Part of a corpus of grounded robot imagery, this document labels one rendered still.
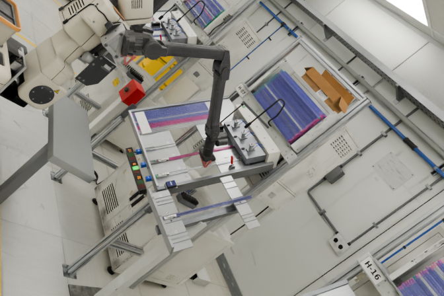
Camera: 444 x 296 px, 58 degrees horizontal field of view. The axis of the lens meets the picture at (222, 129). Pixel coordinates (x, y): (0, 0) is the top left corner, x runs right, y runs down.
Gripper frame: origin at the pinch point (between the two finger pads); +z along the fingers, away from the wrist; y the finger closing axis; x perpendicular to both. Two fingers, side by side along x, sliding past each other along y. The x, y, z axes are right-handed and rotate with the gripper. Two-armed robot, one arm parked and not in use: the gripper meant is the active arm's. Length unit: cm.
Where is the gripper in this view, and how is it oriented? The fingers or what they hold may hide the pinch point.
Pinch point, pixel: (205, 165)
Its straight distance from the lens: 229.0
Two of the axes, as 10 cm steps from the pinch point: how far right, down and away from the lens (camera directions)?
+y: -3.9, -6.1, 6.9
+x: -9.0, 1.0, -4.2
